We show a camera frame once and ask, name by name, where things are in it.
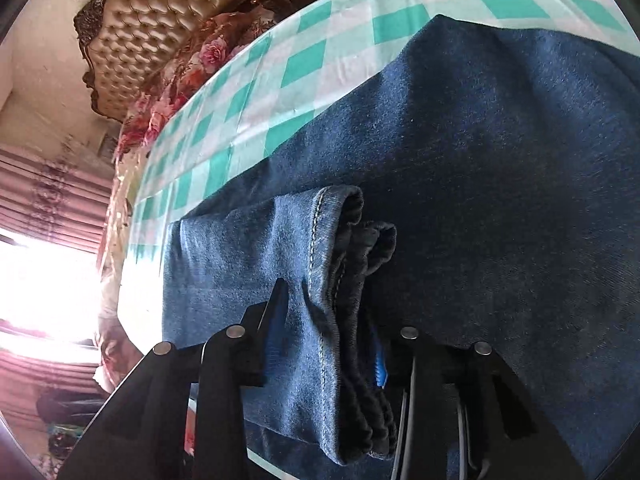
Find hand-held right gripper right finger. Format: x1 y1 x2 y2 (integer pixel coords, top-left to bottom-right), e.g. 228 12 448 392
366 311 586 480

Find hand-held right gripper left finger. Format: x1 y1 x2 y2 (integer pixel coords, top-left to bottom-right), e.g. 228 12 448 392
57 279 291 480

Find blue denim pants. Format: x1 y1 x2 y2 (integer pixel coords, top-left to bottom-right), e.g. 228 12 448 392
161 14 640 480

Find bright window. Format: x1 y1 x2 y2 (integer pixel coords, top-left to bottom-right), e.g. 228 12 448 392
0 230 107 351

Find pink striped curtain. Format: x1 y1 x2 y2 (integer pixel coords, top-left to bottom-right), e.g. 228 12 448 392
0 142 116 461

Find teal white checked tablecloth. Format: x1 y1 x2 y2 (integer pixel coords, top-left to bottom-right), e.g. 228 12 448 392
127 0 632 273

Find red floral blanket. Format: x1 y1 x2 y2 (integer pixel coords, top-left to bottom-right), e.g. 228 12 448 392
95 7 278 396

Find tufted leather carved headboard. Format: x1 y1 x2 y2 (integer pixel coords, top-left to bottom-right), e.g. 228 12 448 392
73 0 281 123

